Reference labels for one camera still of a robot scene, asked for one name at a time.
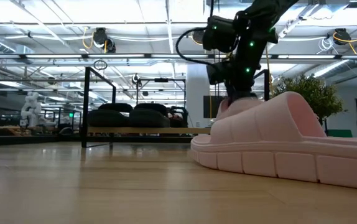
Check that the pink foam slide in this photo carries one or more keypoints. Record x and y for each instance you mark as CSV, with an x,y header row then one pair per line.
x,y
240,107
275,124

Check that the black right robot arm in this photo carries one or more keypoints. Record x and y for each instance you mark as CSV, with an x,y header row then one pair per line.
x,y
259,12

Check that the black framed wooden shelf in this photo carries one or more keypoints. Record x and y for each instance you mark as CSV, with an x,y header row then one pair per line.
x,y
86,93

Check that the green potted plant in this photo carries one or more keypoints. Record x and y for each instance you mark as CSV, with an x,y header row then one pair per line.
x,y
312,93

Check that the green box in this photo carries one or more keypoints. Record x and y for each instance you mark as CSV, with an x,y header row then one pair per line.
x,y
340,133

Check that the black metal frame stand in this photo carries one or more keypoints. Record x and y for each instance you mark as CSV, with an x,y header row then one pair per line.
x,y
161,80

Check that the black aluminium rig frame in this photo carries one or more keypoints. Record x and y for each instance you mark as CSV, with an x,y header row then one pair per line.
x,y
26,140

